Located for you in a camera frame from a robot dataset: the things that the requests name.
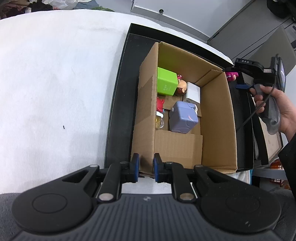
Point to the brown doll figure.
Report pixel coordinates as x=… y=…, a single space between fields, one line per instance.
x=181 y=87

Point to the lavender cube toy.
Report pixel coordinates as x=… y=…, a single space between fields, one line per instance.
x=183 y=117

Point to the white usb charger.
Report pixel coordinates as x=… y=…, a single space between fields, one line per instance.
x=193 y=94

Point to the white plastic bag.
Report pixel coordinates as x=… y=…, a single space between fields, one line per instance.
x=61 y=4

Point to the brown cardboard box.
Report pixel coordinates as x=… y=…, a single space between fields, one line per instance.
x=212 y=142

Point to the grey cabinet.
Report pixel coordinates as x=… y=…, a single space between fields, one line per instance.
x=257 y=34

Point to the red small figure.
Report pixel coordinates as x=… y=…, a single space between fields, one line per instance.
x=159 y=107

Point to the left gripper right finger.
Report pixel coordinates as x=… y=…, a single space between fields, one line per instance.
x=158 y=166

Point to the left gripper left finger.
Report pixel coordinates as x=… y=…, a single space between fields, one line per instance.
x=134 y=168

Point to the pink plush toy figure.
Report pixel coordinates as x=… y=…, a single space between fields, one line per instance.
x=231 y=76

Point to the person right hand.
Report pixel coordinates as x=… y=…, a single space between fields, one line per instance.
x=286 y=107

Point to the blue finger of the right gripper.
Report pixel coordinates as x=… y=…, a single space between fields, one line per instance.
x=242 y=87

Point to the small glass jar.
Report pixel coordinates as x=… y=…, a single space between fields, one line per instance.
x=159 y=122

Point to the black shallow tray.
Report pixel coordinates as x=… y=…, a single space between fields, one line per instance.
x=139 y=40

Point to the green plastic cube box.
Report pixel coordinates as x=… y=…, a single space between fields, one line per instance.
x=167 y=82

